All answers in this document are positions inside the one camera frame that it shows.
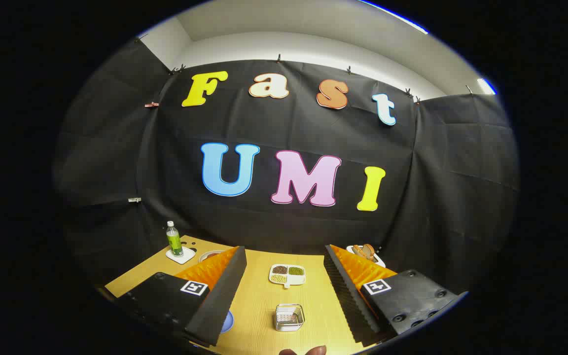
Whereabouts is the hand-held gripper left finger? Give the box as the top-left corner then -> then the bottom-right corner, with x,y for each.
115,246 -> 248,347

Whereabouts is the white toaster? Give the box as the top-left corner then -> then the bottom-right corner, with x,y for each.
346,244 -> 386,268

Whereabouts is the green label drink bottle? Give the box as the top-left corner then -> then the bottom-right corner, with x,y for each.
167,221 -> 184,257

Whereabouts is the white square coaster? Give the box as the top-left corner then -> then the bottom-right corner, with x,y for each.
166,247 -> 197,265

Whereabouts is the metal wire cutlery basket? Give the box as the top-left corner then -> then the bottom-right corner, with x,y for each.
274,304 -> 305,332

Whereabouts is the white divided bean dish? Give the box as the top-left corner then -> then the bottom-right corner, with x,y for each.
269,264 -> 307,288

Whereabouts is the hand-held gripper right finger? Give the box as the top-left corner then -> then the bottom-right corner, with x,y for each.
323,245 -> 468,347

